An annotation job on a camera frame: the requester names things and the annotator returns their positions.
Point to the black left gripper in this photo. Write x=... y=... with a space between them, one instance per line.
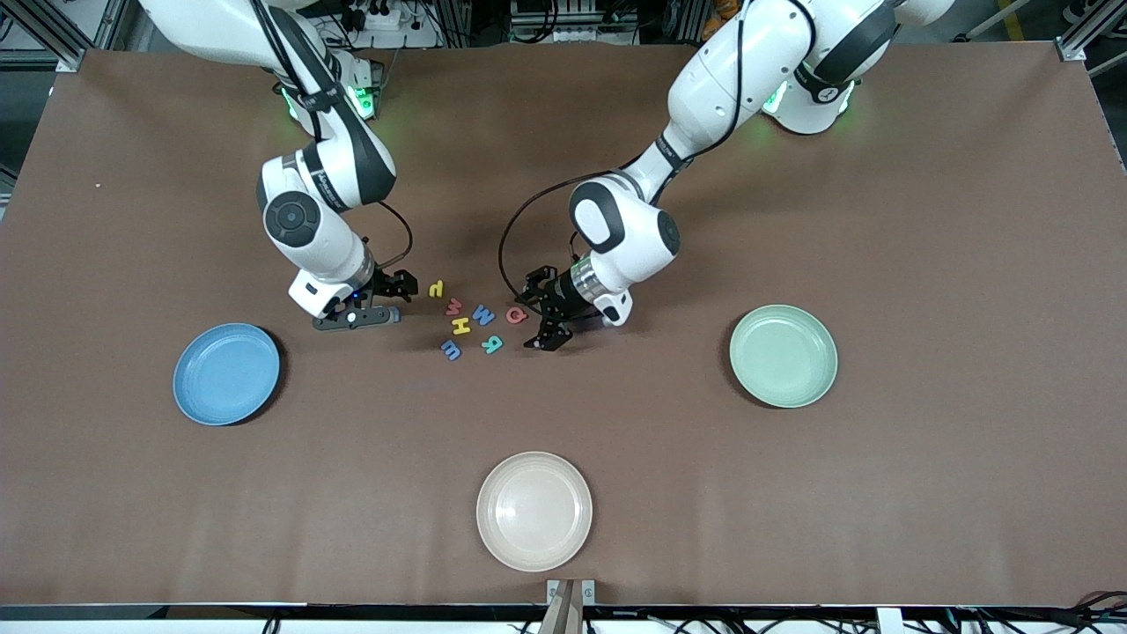
x=557 y=298

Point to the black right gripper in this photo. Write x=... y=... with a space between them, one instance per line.
x=387 y=285

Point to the red capital letter Q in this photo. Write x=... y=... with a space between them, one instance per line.
x=510 y=315

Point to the red lowercase letter w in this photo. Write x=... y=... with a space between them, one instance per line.
x=454 y=308

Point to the teal capital letter R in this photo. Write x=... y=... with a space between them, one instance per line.
x=490 y=346

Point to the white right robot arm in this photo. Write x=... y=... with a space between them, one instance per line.
x=335 y=246

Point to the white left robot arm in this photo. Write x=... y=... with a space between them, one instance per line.
x=634 y=238

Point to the blue capital letter M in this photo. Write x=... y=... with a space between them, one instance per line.
x=483 y=315

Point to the yellow capital letter H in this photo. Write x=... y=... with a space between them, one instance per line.
x=460 y=327

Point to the blue lowercase letter m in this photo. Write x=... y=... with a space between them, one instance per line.
x=451 y=350

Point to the blue plate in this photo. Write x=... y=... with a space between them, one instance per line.
x=226 y=374

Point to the beige plate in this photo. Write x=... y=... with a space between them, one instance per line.
x=534 y=511

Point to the green plate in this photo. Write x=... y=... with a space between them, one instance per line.
x=784 y=357

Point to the white power strip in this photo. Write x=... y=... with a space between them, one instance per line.
x=401 y=35

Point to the black equipment rack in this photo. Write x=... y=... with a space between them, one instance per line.
x=572 y=22

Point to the orange snack packets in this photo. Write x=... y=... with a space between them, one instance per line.
x=722 y=7

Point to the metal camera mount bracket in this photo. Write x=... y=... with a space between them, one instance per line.
x=570 y=594

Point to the aluminium frame post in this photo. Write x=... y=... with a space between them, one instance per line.
x=70 y=60
x=1071 y=48

